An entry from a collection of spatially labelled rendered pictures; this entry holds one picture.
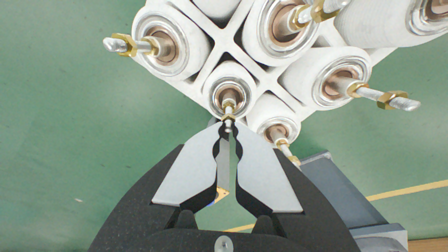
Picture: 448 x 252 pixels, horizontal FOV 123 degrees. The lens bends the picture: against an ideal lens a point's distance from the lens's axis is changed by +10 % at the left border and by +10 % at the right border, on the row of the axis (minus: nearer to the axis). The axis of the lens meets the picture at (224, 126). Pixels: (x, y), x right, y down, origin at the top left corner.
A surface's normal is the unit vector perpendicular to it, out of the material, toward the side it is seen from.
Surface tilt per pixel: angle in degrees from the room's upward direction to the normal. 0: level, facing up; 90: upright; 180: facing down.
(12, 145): 0
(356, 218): 90
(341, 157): 0
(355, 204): 90
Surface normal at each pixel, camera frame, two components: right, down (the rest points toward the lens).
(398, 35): -0.41, 0.86
